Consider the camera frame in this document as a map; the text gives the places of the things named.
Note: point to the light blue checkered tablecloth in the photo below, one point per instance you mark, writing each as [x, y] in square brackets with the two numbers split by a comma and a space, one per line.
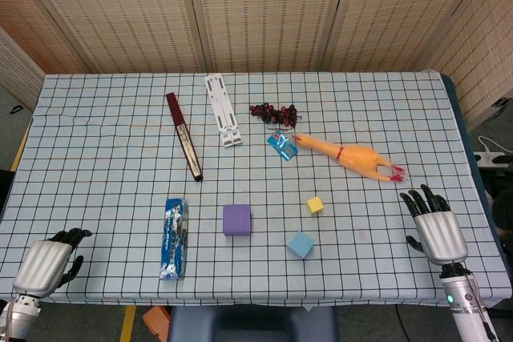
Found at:
[100, 166]

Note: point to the beige bamboo folding screen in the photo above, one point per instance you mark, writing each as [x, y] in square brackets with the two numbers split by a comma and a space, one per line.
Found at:
[260, 13]

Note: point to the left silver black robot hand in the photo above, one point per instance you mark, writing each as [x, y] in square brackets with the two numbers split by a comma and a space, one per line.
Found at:
[44, 266]

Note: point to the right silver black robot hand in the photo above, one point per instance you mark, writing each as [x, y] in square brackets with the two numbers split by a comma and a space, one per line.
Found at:
[441, 234]

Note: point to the small yellow foam cube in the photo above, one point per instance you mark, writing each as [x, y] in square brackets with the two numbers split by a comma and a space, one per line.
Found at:
[315, 205]

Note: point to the small blue packet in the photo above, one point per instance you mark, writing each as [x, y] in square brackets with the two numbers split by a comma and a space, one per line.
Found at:
[282, 145]

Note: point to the white folding stand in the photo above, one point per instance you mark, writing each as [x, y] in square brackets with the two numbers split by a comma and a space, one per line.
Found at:
[222, 111]

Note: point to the beige bamboo side screen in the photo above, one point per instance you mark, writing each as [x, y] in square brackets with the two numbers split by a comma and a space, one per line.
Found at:
[477, 57]

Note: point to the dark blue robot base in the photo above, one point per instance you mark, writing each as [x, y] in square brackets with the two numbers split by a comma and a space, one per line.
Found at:
[248, 324]

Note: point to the light blue cube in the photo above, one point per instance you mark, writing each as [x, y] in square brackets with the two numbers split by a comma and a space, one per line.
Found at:
[300, 244]

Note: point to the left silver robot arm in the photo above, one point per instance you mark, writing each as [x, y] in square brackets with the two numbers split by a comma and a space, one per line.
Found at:
[20, 316]

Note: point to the yellow rubber chicken toy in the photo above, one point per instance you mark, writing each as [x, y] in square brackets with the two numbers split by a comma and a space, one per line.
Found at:
[352, 158]

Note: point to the white power strip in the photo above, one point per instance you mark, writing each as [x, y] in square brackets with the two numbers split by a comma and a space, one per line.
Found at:
[491, 158]

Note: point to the long blue snack box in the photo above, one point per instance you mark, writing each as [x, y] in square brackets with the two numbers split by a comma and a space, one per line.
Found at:
[174, 238]

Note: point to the large purple foam cube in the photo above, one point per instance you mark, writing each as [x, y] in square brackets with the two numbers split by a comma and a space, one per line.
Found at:
[236, 220]

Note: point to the long dark red box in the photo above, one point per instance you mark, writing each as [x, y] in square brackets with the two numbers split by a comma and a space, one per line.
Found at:
[183, 133]

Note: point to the dark red grape bunch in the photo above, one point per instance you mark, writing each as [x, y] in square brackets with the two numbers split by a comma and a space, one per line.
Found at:
[272, 113]

